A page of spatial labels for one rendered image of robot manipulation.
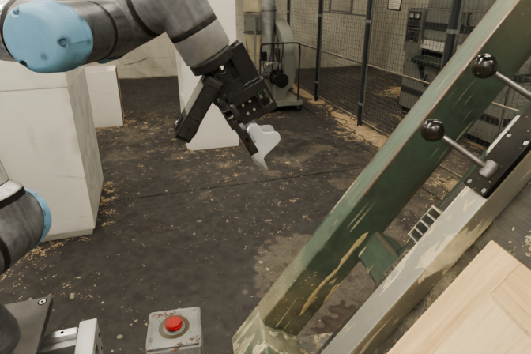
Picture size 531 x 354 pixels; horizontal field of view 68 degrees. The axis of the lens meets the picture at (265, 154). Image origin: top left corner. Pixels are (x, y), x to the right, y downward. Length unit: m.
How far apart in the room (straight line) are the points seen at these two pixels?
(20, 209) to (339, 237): 0.64
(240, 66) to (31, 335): 0.63
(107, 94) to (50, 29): 5.01
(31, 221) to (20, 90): 2.00
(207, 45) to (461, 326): 0.54
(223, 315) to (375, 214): 1.55
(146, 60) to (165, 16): 8.07
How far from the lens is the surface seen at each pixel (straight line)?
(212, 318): 2.33
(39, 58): 0.49
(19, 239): 0.87
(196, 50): 0.58
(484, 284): 0.67
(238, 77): 0.62
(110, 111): 5.54
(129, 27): 0.60
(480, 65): 0.68
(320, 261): 0.94
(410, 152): 0.88
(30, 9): 0.49
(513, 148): 0.70
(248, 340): 1.04
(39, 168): 2.97
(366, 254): 0.93
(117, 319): 2.44
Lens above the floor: 1.63
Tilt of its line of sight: 22 degrees down
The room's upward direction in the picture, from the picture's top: straight up
